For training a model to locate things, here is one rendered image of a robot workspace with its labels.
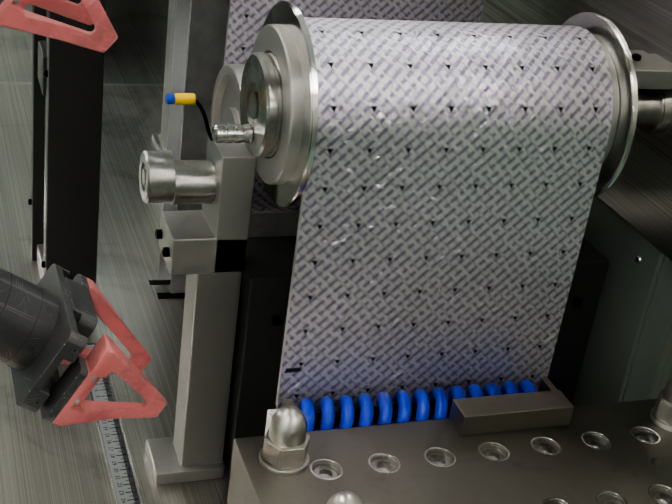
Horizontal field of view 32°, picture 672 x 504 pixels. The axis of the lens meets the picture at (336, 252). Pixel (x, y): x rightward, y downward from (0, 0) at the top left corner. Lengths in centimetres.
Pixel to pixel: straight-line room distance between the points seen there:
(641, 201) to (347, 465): 35
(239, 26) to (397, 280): 28
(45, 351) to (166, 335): 43
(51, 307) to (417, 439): 29
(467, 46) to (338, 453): 31
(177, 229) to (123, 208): 57
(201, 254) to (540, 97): 28
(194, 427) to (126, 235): 45
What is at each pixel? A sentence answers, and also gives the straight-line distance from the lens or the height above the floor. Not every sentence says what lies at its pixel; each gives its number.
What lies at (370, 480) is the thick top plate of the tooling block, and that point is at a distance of 84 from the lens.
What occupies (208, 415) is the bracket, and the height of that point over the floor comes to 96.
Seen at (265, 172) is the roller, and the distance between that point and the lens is 85.
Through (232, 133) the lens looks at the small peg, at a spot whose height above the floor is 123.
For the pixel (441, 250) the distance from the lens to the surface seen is 87.
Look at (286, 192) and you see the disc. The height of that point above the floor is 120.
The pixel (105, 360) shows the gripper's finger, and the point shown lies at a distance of 78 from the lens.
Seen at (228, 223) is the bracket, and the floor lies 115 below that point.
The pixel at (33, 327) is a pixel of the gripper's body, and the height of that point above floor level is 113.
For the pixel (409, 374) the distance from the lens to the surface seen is 92.
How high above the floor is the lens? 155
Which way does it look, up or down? 27 degrees down
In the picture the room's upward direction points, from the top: 8 degrees clockwise
